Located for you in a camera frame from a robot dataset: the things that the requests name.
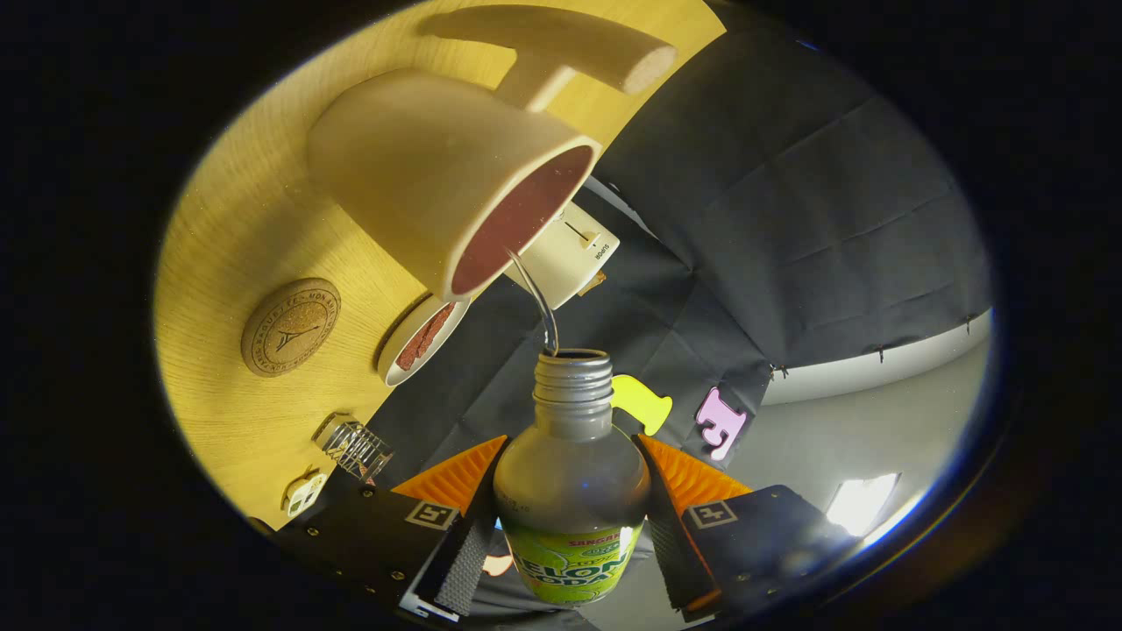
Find small white plate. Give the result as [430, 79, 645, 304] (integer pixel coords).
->
[377, 294, 472, 387]

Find clear juice stream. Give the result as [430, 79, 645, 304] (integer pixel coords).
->
[504, 248, 560, 356]

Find black backdrop cloth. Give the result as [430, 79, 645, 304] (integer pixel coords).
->
[368, 9, 996, 631]

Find small white handled dish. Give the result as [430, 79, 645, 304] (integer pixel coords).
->
[280, 469, 330, 518]

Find small wire basket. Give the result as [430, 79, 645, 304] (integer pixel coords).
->
[313, 412, 395, 485]

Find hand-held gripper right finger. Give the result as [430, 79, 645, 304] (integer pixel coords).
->
[633, 434, 864, 619]

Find round cork coaster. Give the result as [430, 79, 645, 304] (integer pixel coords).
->
[241, 278, 342, 378]

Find cream cup with wooden handle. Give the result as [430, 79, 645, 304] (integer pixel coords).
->
[307, 4, 678, 303]

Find red-brown meat slice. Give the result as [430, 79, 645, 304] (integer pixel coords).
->
[396, 302, 457, 371]

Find silver bottle with green label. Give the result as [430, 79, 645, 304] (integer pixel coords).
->
[493, 348, 651, 606]

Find wooden table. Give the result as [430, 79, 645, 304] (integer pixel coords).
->
[153, 0, 728, 531]

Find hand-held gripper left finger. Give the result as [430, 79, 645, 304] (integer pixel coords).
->
[276, 436, 509, 623]

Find cream white toaster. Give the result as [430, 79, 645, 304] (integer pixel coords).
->
[504, 202, 621, 310]

